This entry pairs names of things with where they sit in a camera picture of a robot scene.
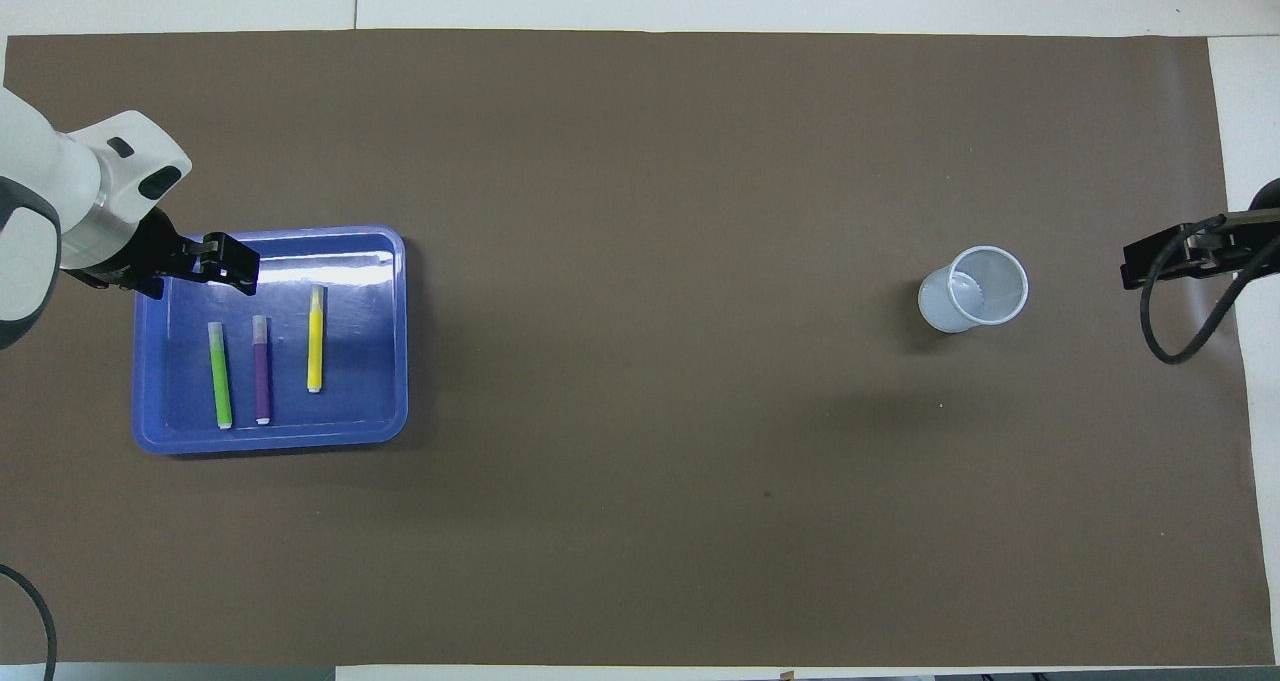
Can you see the purple marker pen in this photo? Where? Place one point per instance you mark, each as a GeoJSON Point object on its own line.
{"type": "Point", "coordinates": [262, 376]}

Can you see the blue plastic tray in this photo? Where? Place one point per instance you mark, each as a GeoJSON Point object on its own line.
{"type": "Point", "coordinates": [365, 411]}

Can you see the green marker pen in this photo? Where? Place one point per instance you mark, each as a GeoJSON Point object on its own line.
{"type": "Point", "coordinates": [221, 381]}

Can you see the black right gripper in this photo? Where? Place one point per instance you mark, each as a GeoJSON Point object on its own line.
{"type": "Point", "coordinates": [1245, 251]}

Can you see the yellow marker pen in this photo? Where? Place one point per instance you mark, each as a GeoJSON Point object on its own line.
{"type": "Point", "coordinates": [315, 341]}

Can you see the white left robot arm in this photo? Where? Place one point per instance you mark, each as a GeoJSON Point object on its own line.
{"type": "Point", "coordinates": [40, 181]}

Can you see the brown table mat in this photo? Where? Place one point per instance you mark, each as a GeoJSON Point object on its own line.
{"type": "Point", "coordinates": [640, 161]}

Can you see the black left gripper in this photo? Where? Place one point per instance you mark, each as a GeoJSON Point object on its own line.
{"type": "Point", "coordinates": [145, 256]}

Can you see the translucent plastic cup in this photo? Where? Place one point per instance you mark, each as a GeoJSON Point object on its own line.
{"type": "Point", "coordinates": [985, 286]}

